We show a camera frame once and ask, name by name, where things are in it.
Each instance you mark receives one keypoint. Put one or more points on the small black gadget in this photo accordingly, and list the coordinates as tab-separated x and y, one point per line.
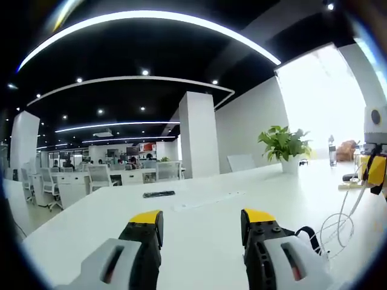
303	163

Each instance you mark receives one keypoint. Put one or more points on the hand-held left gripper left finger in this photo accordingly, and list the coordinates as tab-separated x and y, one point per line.
142	247

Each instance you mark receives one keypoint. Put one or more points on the white desktop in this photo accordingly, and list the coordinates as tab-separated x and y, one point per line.
121	208

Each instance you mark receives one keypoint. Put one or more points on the recessed ceiling air vent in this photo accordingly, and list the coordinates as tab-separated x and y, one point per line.
102	133

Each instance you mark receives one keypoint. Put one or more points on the white square pillar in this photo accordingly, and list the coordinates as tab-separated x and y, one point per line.
24	142
196	136

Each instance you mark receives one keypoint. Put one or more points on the potted green plant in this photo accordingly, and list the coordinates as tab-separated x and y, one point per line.
284	145

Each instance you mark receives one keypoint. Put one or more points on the brown bag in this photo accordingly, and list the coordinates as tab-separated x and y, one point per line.
347	151

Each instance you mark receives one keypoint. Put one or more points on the white leaning board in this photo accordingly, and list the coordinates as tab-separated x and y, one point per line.
242	162

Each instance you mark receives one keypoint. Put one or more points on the curved ceiling light strip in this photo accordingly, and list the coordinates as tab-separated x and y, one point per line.
145	16

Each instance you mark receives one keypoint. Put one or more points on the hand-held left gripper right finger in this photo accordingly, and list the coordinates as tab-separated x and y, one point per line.
260	250

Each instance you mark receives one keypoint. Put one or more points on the white desk cover plate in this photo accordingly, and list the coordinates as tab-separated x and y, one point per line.
208	201

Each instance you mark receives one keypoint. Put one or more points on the red wall panel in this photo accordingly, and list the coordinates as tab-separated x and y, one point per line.
147	147

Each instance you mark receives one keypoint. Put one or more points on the wooden board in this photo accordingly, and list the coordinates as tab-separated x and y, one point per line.
347	186

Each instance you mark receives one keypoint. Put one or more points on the row of white office chairs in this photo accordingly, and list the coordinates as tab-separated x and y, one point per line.
98	175

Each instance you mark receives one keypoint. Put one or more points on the clear bottle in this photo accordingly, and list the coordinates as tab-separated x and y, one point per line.
332	151

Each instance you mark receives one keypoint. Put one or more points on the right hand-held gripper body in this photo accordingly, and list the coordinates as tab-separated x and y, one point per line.
376	127

